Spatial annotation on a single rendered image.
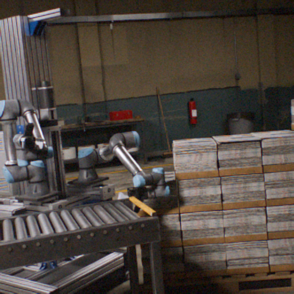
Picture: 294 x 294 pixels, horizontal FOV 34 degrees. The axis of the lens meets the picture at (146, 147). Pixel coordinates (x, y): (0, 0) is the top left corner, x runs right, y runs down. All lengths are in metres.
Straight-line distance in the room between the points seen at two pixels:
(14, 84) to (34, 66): 0.19
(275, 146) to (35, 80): 1.72
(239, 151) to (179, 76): 7.20
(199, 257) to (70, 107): 6.75
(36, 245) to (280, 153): 1.72
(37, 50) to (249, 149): 1.63
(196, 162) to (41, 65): 1.30
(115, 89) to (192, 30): 2.10
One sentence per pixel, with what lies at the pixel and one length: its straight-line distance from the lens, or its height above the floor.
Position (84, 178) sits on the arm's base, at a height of 0.84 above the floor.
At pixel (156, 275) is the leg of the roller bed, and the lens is 2.55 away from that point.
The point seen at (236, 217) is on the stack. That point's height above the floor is 0.55.
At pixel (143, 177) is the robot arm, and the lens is 2.99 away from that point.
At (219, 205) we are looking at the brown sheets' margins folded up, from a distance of 3.28.
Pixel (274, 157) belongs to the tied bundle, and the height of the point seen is 0.93.
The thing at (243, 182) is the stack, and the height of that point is 0.78.
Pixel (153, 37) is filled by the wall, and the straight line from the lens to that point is 10.22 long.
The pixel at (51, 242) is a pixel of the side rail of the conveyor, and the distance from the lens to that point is 2.37.
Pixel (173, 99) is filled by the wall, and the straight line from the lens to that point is 10.27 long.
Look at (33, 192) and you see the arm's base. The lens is 3.25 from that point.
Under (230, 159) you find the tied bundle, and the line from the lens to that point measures 3.23.
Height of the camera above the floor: 1.46
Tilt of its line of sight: 7 degrees down
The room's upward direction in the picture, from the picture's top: 5 degrees counter-clockwise
